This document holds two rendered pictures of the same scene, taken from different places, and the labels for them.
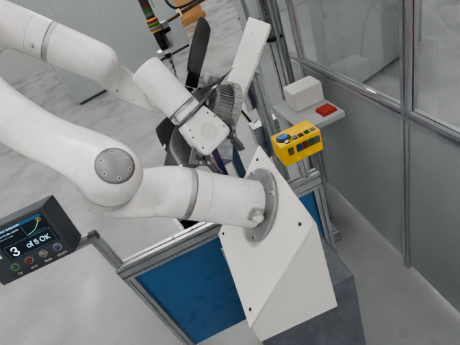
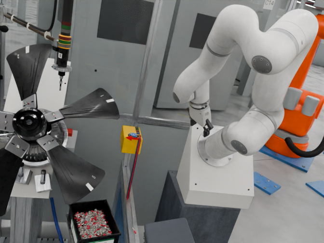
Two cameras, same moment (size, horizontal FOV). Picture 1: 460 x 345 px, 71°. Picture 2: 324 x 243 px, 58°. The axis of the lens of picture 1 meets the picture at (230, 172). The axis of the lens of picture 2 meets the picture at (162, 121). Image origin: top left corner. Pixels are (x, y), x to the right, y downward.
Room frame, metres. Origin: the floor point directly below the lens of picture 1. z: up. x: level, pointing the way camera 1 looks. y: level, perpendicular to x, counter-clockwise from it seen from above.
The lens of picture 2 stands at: (1.15, 1.17, 1.74)
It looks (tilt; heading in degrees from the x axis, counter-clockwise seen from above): 21 degrees down; 258
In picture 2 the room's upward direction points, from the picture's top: 13 degrees clockwise
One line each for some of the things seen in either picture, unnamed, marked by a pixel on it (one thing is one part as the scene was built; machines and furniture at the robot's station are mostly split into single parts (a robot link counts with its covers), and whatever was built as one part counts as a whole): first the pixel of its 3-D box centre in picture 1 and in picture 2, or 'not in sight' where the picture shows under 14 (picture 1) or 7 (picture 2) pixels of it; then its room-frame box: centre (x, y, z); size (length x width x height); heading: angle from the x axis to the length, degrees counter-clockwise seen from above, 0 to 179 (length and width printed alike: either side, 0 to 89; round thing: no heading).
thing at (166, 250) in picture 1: (220, 224); (129, 219); (0.97, 0.12, 0.82); 0.90 x 0.04 x 0.08; 93
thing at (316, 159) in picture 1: (318, 170); (40, 195); (1.48, -0.50, 0.42); 0.04 x 0.04 x 0.83; 3
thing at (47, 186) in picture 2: not in sight; (43, 182); (1.37, 0.04, 0.91); 0.12 x 0.08 x 0.12; 93
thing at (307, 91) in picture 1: (301, 92); not in sight; (1.56, -0.53, 0.92); 0.17 x 0.16 x 0.11; 93
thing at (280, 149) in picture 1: (296, 144); (130, 140); (0.99, -0.28, 1.02); 0.16 x 0.10 x 0.11; 93
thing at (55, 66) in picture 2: (162, 37); (61, 55); (1.34, 0.03, 1.48); 0.09 x 0.07 x 0.10; 128
